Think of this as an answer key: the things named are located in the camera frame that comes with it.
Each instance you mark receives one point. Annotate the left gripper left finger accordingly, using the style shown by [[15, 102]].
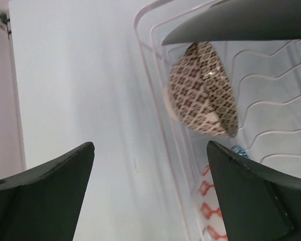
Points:
[[44, 203]]

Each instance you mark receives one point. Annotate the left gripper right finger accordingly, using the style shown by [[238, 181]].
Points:
[[256, 202]]

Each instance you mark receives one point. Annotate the red patterned white bowl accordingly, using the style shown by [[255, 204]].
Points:
[[207, 208]]

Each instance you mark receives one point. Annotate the blue patterned bowl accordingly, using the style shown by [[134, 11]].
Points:
[[240, 151]]

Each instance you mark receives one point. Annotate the white wire dish rack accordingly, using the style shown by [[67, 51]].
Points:
[[266, 80]]

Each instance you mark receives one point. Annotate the brown patterned bowl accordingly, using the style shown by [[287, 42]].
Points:
[[199, 93]]

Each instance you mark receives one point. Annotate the square black floral plate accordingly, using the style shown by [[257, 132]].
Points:
[[241, 21]]

